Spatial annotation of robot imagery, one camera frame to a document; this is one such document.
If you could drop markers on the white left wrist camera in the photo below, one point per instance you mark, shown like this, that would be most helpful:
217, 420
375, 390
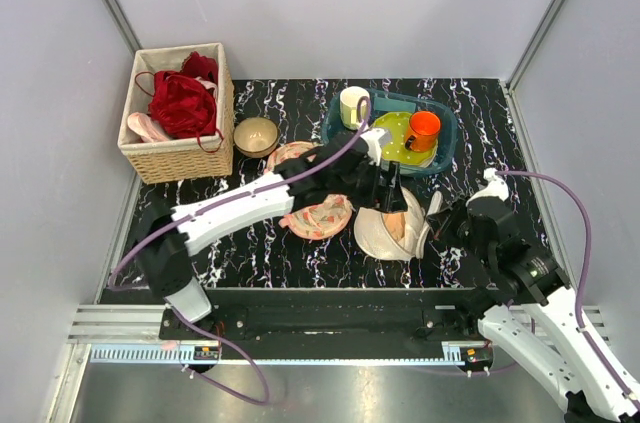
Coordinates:
376, 139

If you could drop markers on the white mesh cylindrical laundry bag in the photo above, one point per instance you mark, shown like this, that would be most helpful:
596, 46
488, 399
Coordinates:
375, 241

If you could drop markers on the beige ceramic bowl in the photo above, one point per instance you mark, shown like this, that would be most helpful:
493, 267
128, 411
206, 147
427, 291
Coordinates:
256, 137

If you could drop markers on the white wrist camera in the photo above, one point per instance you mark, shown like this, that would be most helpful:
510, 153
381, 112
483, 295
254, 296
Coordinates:
376, 139
495, 187

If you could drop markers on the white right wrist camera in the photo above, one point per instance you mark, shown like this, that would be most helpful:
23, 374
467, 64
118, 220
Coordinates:
495, 187

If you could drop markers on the cream ceramic cup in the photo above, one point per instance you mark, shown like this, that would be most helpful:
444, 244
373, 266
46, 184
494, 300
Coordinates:
349, 99

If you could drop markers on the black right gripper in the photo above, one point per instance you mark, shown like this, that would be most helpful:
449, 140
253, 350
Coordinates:
441, 224

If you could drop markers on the pink satin garment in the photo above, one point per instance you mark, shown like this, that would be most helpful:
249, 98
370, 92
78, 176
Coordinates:
150, 132

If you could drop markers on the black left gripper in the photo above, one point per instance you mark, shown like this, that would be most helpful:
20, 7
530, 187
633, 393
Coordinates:
387, 198

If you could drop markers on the orange mug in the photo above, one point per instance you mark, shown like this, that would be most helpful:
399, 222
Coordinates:
422, 131

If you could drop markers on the peach beige bra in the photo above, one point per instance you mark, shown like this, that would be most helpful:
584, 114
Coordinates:
397, 227

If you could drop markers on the teal plastic dish tray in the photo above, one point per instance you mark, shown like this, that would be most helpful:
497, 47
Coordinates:
385, 102

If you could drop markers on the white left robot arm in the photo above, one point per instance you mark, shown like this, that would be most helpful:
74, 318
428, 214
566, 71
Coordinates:
176, 235

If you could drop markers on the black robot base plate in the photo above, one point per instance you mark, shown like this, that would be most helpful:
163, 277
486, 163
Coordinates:
242, 314

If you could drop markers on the wicker laundry basket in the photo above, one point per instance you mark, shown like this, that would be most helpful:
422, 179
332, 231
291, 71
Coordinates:
178, 159

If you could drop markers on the green polka dot plate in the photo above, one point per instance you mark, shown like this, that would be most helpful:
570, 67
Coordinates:
398, 124

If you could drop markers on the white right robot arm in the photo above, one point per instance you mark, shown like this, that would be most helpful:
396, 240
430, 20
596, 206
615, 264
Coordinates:
532, 314

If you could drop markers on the red lace bra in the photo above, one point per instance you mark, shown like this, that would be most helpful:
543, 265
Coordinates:
199, 66

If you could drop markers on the aluminium frame rail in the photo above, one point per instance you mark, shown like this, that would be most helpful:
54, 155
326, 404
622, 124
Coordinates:
149, 332

